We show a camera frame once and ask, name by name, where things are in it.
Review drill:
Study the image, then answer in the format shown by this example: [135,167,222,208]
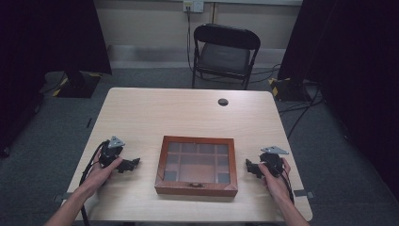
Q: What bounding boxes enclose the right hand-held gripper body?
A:
[259,145,290,179]

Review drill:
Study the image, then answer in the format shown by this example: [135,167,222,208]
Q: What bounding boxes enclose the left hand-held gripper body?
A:
[99,136,126,169]

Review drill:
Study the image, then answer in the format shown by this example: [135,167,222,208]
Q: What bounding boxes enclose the wooden glass-lid box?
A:
[154,135,239,198]

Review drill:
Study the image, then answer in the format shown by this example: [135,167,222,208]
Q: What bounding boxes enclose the person's right hand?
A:
[257,156,292,203]

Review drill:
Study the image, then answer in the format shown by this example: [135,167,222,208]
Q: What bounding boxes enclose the person's left hand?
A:
[82,150,124,196]

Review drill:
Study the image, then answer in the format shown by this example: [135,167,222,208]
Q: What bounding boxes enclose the black yellow-striped stand base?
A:
[268,76,312,103]

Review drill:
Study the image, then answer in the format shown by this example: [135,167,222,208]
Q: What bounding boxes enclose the dark curtain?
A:
[277,0,399,201]
[0,0,113,158]

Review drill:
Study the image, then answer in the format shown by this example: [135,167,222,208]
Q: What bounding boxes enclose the black folding chair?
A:
[191,24,262,91]

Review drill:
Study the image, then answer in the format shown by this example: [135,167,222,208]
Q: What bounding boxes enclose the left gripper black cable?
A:
[78,140,109,226]

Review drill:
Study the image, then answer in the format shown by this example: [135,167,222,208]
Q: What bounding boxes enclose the black floor cables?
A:
[250,63,326,140]

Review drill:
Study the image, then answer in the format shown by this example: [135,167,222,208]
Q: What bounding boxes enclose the black wall cable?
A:
[185,7,194,73]

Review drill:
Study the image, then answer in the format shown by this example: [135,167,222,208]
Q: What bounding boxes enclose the white wall socket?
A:
[183,0,205,14]

